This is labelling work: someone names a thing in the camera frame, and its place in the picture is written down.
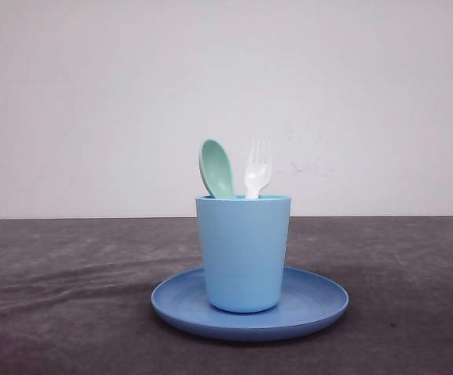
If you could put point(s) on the white plastic fork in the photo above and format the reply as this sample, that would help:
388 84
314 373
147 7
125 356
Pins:
259 168

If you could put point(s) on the light blue plastic cup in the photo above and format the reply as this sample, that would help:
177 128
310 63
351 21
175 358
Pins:
243 244

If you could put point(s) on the blue plastic plate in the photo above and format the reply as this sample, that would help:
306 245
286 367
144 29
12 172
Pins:
308 303

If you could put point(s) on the mint green plastic spoon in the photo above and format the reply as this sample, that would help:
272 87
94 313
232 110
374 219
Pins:
216 171

